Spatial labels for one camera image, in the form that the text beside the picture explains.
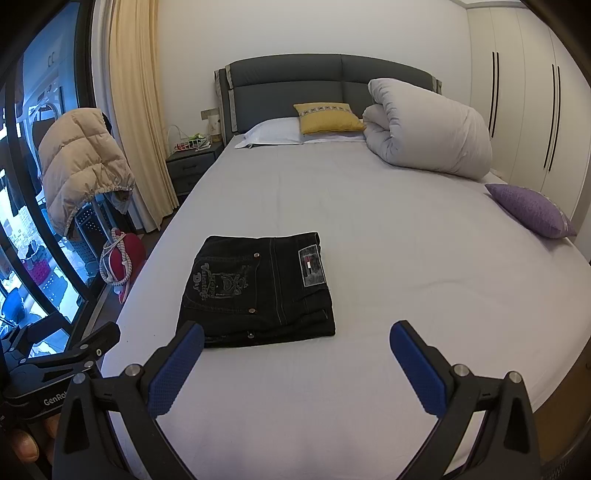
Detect purple cushion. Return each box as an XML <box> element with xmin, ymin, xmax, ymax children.
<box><xmin>485</xmin><ymin>183</ymin><xmax>577</xmax><ymax>239</ymax></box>

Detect clutter on nightstand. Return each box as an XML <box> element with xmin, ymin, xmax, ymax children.
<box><xmin>166</xmin><ymin>108</ymin><xmax>222</xmax><ymax>154</ymax></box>

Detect person's left hand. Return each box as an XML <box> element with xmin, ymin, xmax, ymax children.
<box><xmin>10</xmin><ymin>414</ymin><xmax>60</xmax><ymax>464</ymax></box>

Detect beige curtain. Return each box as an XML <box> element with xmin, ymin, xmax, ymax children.
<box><xmin>109</xmin><ymin>1</ymin><xmax>178</xmax><ymax>232</ymax></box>

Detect black perforated basket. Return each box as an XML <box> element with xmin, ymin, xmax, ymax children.
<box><xmin>70</xmin><ymin>203</ymin><xmax>106</xmax><ymax>277</ymax></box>

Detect red bag with white rope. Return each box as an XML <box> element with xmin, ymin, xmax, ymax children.
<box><xmin>99</xmin><ymin>228</ymin><xmax>147</xmax><ymax>304</ymax></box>

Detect beige puffer jacket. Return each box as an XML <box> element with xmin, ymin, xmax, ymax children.
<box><xmin>38</xmin><ymin>108</ymin><xmax>136</xmax><ymax>238</ymax></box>

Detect dark grey padded headboard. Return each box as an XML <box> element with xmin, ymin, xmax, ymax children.
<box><xmin>214</xmin><ymin>54</ymin><xmax>442</xmax><ymax>144</ymax></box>

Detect white pillow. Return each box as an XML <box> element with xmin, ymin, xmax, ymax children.
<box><xmin>235</xmin><ymin>117</ymin><xmax>366</xmax><ymax>149</ymax></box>

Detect rolled grey duvet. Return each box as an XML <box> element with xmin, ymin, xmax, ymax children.
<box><xmin>363</xmin><ymin>78</ymin><xmax>493</xmax><ymax>181</ymax></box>

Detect yellow cushion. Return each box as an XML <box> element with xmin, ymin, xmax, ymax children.
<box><xmin>294</xmin><ymin>102</ymin><xmax>365</xmax><ymax>135</ymax></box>

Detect cream wardrobe with black handles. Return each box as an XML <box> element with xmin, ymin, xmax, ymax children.
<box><xmin>467</xmin><ymin>2</ymin><xmax>590</xmax><ymax>225</ymax></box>

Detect dark nightstand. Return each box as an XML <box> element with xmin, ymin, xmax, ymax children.
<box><xmin>166</xmin><ymin>142</ymin><xmax>224</xmax><ymax>203</ymax></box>

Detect white bed sheet mattress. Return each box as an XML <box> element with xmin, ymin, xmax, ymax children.
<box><xmin>102</xmin><ymin>142</ymin><xmax>590</xmax><ymax>479</ymax></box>

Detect black denim pants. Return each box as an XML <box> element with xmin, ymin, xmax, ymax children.
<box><xmin>177</xmin><ymin>232</ymin><xmax>335</xmax><ymax>348</ymax></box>

